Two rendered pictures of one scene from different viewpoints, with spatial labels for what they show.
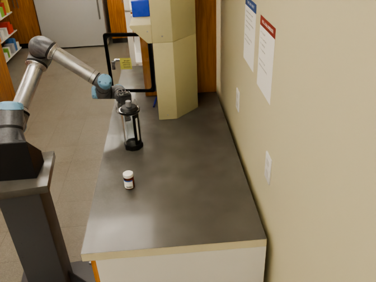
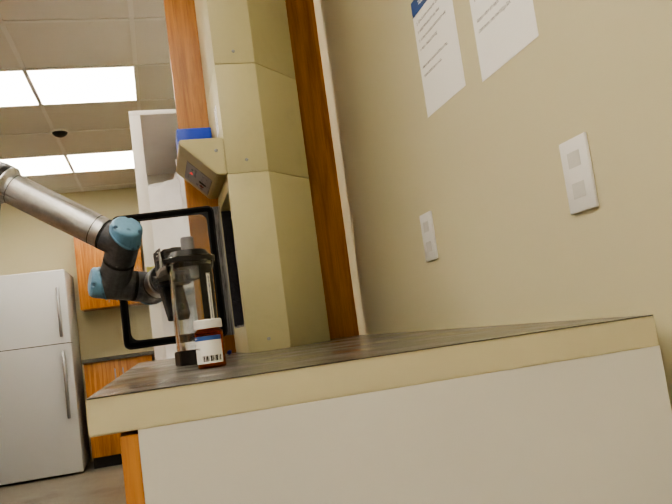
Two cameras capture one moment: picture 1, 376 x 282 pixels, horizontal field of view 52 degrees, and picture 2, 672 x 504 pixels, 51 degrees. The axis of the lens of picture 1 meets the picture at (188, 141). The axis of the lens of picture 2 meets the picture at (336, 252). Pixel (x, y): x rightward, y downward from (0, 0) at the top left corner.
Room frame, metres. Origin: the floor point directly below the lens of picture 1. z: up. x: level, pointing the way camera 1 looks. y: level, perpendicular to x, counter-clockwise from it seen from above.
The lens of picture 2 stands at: (0.22, 0.30, 0.98)
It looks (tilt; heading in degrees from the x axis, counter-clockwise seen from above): 6 degrees up; 348
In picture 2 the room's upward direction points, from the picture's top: 8 degrees counter-clockwise
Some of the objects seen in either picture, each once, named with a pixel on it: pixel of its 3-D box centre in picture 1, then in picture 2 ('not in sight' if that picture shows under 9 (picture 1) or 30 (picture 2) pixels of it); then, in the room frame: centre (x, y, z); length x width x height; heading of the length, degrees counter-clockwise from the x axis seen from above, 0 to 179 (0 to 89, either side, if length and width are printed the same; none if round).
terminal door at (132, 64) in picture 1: (130, 63); (169, 276); (2.40, 0.35, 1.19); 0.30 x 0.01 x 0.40; 84
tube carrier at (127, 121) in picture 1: (131, 127); (194, 307); (1.77, 0.29, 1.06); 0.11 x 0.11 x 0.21
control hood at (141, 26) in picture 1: (141, 27); (199, 171); (2.23, 0.23, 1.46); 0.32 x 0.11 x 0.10; 3
